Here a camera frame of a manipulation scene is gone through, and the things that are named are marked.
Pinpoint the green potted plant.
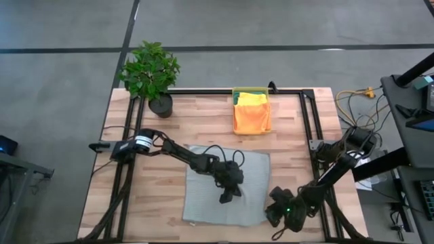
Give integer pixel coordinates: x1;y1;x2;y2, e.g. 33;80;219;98
116;39;182;119

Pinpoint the yellow microfiber towel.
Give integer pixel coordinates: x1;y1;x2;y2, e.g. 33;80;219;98
236;91;269;107

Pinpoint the black keyboard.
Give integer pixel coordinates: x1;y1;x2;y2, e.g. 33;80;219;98
418;179;434;222

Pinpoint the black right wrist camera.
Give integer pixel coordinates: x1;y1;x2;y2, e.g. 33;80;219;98
269;186;295;205

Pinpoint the orange microfiber towel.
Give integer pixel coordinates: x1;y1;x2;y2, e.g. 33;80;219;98
233;102;273;134

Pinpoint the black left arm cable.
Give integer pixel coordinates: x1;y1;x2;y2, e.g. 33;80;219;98
201;144;245;168

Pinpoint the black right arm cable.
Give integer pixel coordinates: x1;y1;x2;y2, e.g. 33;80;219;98
270;226;290;242

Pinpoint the grey microfiber towel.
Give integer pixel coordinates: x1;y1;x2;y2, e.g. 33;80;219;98
182;144;272;228

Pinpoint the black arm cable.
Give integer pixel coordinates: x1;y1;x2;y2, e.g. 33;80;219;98
270;226;290;242
201;144;245;168

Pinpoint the black device blue light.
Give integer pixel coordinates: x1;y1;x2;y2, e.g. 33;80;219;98
0;134;19;157

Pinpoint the yellow-green plastic bin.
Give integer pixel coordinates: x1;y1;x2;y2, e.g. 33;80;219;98
231;86;273;136

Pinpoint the dark grey side table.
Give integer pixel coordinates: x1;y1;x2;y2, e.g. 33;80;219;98
0;151;56;244

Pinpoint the black slanted pole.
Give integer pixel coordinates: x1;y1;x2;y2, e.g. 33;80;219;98
394;52;434;87

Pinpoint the black tablet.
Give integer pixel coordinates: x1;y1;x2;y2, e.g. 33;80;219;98
404;114;434;134

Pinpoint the yellow power cable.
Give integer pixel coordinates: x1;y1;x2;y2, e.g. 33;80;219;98
335;86;378;118

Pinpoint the grey side desk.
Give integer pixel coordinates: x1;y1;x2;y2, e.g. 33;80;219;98
380;73;434;170

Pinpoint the black aluminium table frame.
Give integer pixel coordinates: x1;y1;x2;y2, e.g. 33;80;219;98
77;87;371;243

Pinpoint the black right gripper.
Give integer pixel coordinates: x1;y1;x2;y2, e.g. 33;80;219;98
264;195;309;233

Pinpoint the white plastic bag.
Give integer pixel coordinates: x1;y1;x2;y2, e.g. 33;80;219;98
352;148;388;191

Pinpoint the small teal box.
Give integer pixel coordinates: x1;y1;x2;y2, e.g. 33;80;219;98
413;75;434;91

